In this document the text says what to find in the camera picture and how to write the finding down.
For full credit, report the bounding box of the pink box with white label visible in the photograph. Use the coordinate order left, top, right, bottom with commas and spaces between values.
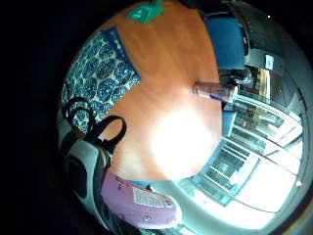
100, 169, 184, 230

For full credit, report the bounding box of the blue patterned placemat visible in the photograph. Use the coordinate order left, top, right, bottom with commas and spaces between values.
60, 25, 143, 135

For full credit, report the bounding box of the clear plastic bottle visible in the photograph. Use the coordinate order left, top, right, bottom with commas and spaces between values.
192, 80, 240, 104

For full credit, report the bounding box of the blue chair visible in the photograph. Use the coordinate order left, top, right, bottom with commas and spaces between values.
221, 109, 238, 138
204, 17, 247, 71

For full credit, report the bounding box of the white framed window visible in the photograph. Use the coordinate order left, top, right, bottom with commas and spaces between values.
190, 92, 305, 226

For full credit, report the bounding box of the grey cabinet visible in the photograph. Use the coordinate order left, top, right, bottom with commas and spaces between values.
246, 48, 286, 77

